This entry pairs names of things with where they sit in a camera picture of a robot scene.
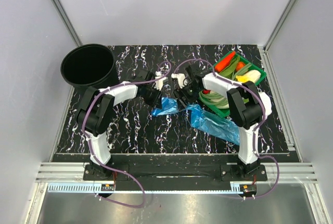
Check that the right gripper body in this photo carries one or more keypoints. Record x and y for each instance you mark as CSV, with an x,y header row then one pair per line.
x,y
189,91

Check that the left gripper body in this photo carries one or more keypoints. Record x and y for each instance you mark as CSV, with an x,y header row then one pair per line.
x,y
152,95

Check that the detached blue trash bag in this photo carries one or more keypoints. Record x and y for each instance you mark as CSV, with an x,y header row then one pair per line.
x,y
213,125

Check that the blue trash bag roll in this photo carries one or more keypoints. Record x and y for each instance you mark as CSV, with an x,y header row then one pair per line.
x,y
169,106

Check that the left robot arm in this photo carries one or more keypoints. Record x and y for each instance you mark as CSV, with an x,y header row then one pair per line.
x,y
96,109

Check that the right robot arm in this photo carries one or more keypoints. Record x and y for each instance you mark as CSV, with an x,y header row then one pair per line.
x,y
248,107

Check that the black trash bin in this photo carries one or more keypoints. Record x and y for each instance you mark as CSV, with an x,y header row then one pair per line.
x,y
91,65

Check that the red chili pepper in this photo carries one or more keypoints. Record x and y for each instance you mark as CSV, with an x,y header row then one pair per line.
x,y
206,91

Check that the green long beans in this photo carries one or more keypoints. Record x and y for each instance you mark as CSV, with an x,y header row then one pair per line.
x,y
214,99

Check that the green vegetable basket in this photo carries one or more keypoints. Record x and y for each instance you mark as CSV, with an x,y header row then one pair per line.
x,y
234,67

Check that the orange carrot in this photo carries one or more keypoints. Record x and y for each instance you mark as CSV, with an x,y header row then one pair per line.
x,y
221,65

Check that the small orange tomato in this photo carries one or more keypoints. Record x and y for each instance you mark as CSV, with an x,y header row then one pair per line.
x,y
239,66

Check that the yellow white cabbage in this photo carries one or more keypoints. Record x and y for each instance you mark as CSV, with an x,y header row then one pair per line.
x,y
250,76

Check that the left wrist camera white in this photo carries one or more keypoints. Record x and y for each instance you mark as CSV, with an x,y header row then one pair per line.
x,y
160,80

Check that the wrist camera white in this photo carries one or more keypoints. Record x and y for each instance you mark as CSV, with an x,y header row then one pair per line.
x,y
160,80
180,78

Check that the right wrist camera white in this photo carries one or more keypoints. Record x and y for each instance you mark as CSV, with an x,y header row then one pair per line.
x,y
180,78

